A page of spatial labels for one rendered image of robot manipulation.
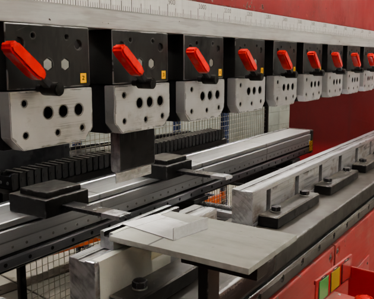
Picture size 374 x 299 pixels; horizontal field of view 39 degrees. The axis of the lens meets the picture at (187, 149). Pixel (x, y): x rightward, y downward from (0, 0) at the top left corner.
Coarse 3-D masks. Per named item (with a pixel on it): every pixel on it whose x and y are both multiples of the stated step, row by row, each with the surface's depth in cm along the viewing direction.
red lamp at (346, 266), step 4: (348, 260) 124; (344, 264) 123; (348, 264) 125; (344, 268) 123; (348, 268) 125; (344, 272) 123; (348, 272) 125; (344, 276) 123; (348, 276) 126; (344, 280) 124
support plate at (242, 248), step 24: (168, 216) 102; (192, 216) 102; (120, 240) 89; (144, 240) 88; (168, 240) 88; (192, 240) 88; (216, 240) 88; (240, 240) 88; (264, 240) 88; (288, 240) 88; (216, 264) 79; (240, 264) 78
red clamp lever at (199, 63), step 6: (192, 48) 96; (186, 54) 97; (192, 54) 96; (198, 54) 97; (192, 60) 98; (198, 60) 97; (204, 60) 98; (198, 66) 99; (204, 66) 99; (204, 72) 100; (198, 78) 104; (204, 78) 102; (210, 78) 102; (216, 78) 102
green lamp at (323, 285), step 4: (328, 276) 116; (324, 280) 114; (328, 280) 116; (320, 284) 112; (324, 284) 114; (320, 288) 113; (324, 288) 114; (320, 292) 113; (324, 292) 115; (320, 296) 113; (324, 296) 115
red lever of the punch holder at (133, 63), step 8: (120, 48) 80; (128, 48) 81; (120, 56) 80; (128, 56) 80; (128, 64) 81; (136, 64) 82; (128, 72) 84; (136, 72) 83; (136, 80) 87; (144, 80) 85; (152, 80) 85; (144, 88) 86; (152, 88) 86
